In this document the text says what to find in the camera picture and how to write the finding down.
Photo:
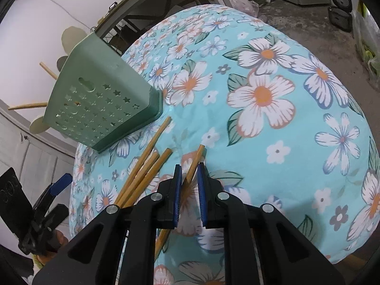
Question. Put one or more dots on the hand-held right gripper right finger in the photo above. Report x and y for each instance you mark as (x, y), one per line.
(202, 196)

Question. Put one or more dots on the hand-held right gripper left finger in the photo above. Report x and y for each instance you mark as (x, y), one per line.
(178, 196)

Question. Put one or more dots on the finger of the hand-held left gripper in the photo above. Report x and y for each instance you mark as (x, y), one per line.
(58, 213)
(61, 181)

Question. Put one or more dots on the single bamboo chopstick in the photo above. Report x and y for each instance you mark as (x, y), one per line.
(29, 106)
(49, 70)
(196, 160)

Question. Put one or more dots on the pile of bamboo chopsticks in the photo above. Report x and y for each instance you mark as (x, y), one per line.
(147, 154)

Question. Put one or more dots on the cream plastic ladle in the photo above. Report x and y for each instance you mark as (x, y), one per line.
(38, 126)

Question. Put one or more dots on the green plastic utensil holder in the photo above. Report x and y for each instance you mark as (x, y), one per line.
(98, 101)

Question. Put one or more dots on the translucent white rice paddle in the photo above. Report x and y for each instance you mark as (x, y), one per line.
(72, 40)

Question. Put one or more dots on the white panelled door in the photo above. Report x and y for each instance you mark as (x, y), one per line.
(38, 160)

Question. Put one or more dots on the floral blue blanket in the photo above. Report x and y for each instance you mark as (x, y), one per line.
(267, 154)

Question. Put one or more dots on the black charger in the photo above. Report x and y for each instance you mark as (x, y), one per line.
(112, 6)

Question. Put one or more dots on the long grey table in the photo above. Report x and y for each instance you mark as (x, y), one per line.
(133, 4)

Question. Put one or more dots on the translucent plastic bag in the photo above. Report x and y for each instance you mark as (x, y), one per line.
(245, 4)

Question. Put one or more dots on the plastic bag of vegetables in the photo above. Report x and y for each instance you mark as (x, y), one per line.
(366, 41)

